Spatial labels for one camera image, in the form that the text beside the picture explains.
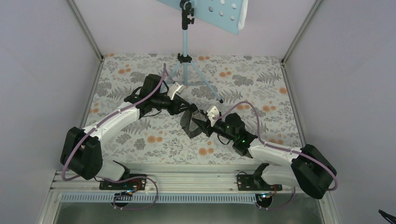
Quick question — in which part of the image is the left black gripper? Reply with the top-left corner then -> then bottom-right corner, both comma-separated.
151,94 -> 191,116

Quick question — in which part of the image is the black metronome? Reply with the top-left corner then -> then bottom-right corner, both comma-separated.
180,110 -> 205,139

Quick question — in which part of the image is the light blue music stand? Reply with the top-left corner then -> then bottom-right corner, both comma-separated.
159,0 -> 242,104

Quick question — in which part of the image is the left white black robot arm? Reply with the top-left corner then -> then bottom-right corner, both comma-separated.
60,74 -> 197,189

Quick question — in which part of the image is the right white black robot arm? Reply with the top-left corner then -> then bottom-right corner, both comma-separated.
192,113 -> 337,199

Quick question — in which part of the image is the floral patterned table mat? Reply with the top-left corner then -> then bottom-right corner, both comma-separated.
86,53 -> 301,165

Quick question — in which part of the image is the white sheet music paper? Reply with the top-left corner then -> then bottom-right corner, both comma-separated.
238,0 -> 248,30

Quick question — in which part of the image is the black object at corner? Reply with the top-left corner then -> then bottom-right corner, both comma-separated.
378,210 -> 396,224

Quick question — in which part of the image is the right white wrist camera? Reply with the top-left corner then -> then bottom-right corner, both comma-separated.
206,105 -> 220,127

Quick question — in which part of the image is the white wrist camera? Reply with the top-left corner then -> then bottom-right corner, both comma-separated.
167,82 -> 185,100
206,105 -> 220,127

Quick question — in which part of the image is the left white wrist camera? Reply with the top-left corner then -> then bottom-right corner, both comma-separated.
167,82 -> 185,100

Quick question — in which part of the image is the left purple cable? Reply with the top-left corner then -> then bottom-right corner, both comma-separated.
62,63 -> 174,182

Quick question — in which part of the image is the purple cable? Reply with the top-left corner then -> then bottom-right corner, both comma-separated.
62,63 -> 174,182
216,101 -> 339,191

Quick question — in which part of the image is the aluminium mounting rail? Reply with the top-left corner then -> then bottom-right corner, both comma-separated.
49,164 -> 330,205

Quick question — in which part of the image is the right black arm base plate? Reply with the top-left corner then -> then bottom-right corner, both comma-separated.
236,173 -> 283,191

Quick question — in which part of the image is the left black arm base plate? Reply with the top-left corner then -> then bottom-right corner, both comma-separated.
99,174 -> 147,191

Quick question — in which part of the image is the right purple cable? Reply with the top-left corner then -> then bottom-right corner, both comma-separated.
216,101 -> 339,191

